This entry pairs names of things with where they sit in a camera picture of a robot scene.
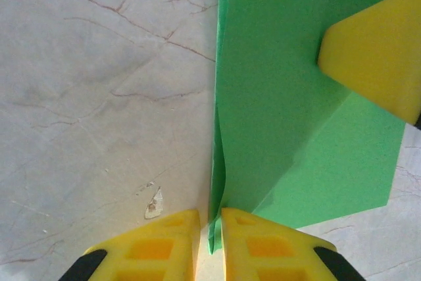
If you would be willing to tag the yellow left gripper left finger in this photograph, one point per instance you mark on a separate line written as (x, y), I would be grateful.
(154, 254)

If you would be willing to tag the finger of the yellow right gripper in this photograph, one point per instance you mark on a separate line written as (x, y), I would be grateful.
(375, 57)

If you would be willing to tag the green paper sheet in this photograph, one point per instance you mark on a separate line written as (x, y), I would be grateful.
(279, 96)

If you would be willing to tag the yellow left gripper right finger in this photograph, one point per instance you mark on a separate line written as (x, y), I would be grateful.
(263, 254)

